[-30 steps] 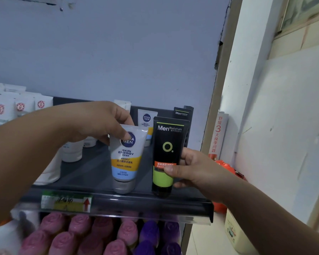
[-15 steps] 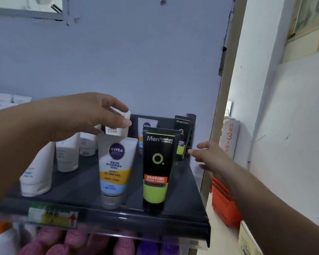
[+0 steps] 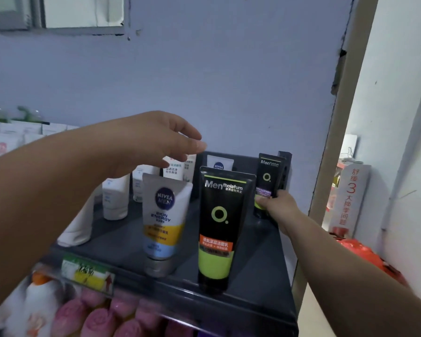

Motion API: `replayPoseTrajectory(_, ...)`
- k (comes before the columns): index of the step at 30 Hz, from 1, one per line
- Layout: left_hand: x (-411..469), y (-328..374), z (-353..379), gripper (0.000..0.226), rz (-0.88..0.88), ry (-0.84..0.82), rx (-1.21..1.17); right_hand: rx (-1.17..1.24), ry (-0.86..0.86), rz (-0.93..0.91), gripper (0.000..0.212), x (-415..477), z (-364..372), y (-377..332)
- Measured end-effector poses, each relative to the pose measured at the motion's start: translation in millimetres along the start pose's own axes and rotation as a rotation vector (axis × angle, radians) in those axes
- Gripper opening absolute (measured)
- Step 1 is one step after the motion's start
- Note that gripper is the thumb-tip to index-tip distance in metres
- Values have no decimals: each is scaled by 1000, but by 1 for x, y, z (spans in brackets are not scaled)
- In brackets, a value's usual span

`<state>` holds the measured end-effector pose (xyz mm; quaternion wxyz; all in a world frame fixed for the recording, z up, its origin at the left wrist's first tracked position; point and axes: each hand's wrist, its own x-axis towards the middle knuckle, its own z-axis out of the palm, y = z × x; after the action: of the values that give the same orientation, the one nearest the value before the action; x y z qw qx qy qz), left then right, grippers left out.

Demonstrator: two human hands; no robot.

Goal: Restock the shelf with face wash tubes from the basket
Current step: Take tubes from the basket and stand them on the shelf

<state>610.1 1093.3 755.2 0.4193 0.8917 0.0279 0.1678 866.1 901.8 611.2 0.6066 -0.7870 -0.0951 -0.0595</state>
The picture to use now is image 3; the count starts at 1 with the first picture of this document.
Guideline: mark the person's left hand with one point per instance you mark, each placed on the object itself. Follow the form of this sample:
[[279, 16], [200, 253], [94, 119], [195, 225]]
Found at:
[[151, 140]]

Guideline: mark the person's right hand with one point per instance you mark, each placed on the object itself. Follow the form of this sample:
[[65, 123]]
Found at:
[[284, 210]]

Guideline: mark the dark grey shelf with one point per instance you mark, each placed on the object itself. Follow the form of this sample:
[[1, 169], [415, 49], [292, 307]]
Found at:
[[259, 270]]

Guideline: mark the row of green-leaf tubes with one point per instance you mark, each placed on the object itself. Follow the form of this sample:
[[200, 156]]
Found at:
[[1, 147]]

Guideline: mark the person's left forearm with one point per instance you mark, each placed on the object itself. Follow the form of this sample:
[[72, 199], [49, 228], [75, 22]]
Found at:
[[38, 193]]

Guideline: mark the person's right forearm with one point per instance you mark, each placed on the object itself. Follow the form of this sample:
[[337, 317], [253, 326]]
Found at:
[[354, 284]]

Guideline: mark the pink bottles on lower shelf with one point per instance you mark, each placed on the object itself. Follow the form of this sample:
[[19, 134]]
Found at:
[[98, 322]]

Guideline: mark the white red-print rolled sign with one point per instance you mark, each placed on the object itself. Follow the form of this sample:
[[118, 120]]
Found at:
[[349, 203]]

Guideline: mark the white board panel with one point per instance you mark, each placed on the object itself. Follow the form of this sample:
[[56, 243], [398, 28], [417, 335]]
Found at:
[[414, 207]]

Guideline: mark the grey framed window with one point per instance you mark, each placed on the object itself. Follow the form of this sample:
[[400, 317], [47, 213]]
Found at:
[[73, 30]]

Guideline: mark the green yellow price tag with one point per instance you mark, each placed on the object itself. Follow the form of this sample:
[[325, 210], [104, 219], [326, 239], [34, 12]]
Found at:
[[87, 275]]

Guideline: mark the wooden door frame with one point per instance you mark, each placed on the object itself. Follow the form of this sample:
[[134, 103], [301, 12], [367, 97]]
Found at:
[[340, 136]]

